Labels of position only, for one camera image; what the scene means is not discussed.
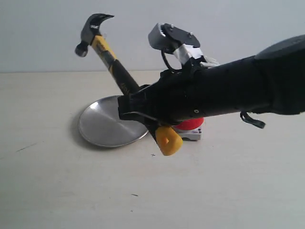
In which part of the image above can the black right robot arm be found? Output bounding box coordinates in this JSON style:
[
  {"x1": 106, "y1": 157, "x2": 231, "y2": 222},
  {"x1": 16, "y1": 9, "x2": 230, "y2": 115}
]
[{"x1": 118, "y1": 35, "x2": 305, "y2": 125}]

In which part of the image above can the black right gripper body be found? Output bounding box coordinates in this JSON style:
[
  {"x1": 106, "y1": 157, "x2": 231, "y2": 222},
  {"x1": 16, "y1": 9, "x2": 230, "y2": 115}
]
[{"x1": 117, "y1": 65, "x2": 203, "y2": 126}]

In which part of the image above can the black yellow claw hammer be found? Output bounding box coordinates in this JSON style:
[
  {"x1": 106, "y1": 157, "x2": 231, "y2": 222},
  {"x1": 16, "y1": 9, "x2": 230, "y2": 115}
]
[{"x1": 74, "y1": 13, "x2": 183, "y2": 156}]

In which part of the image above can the red dome push button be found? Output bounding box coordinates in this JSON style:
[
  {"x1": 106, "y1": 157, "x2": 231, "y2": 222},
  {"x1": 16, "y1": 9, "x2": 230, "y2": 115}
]
[{"x1": 173, "y1": 117, "x2": 204, "y2": 141}]

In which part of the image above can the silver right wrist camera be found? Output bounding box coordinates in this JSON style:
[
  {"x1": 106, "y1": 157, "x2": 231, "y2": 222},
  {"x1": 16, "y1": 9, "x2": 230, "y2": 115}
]
[{"x1": 147, "y1": 22, "x2": 220, "y2": 69}]

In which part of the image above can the round steel plate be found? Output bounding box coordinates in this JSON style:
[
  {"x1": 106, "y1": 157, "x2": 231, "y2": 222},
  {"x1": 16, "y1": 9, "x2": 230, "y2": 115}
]
[{"x1": 78, "y1": 95, "x2": 148, "y2": 148}]

